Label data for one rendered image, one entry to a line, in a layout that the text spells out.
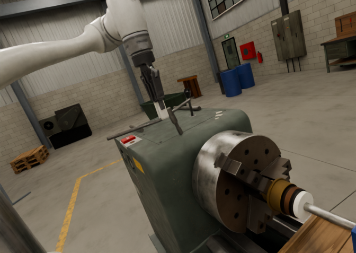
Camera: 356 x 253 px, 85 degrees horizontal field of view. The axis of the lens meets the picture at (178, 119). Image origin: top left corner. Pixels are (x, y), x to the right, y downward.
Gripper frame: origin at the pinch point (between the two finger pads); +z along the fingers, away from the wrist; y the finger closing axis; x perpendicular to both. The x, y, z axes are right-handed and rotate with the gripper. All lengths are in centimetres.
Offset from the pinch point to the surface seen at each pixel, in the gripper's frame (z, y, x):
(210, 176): 20.3, 20.6, -0.6
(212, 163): 17.6, 19.7, 2.0
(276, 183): 25.5, 32.2, 11.7
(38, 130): 41, -1002, -197
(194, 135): 12.9, 4.9, 6.9
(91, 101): -5, -990, 58
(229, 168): 19.0, 24.5, 3.7
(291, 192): 26.0, 36.8, 11.0
